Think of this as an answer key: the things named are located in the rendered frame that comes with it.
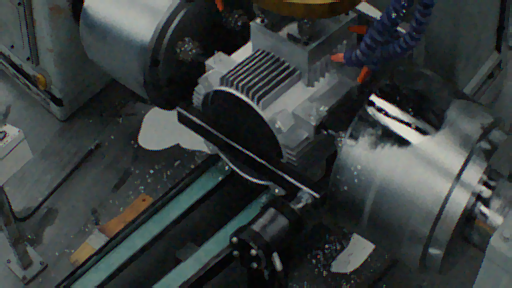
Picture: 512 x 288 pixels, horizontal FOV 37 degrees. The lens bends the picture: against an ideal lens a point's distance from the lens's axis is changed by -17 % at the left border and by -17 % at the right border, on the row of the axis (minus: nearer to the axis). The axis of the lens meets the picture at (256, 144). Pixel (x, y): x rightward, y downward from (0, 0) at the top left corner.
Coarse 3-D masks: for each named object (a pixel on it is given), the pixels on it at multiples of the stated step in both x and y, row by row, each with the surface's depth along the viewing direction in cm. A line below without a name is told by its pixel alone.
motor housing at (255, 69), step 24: (240, 48) 129; (240, 72) 118; (264, 72) 119; (288, 72) 119; (336, 72) 123; (216, 96) 128; (240, 96) 117; (264, 96) 117; (288, 96) 119; (312, 96) 121; (336, 96) 121; (216, 120) 130; (240, 120) 132; (264, 120) 134; (336, 120) 122; (264, 144) 132; (288, 144) 117; (312, 144) 119; (240, 168) 129
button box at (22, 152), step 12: (12, 132) 118; (0, 144) 116; (12, 144) 116; (24, 144) 117; (0, 156) 114; (12, 156) 116; (24, 156) 118; (0, 168) 115; (12, 168) 116; (0, 180) 115
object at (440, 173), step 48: (384, 96) 107; (432, 96) 107; (336, 144) 116; (384, 144) 105; (432, 144) 103; (480, 144) 102; (336, 192) 111; (384, 192) 105; (432, 192) 101; (480, 192) 105; (384, 240) 109; (432, 240) 104; (480, 240) 105
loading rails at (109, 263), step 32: (192, 192) 129; (224, 192) 133; (256, 192) 141; (128, 224) 124; (160, 224) 125; (192, 224) 131; (224, 224) 138; (96, 256) 120; (128, 256) 121; (160, 256) 128; (192, 256) 121; (224, 256) 120
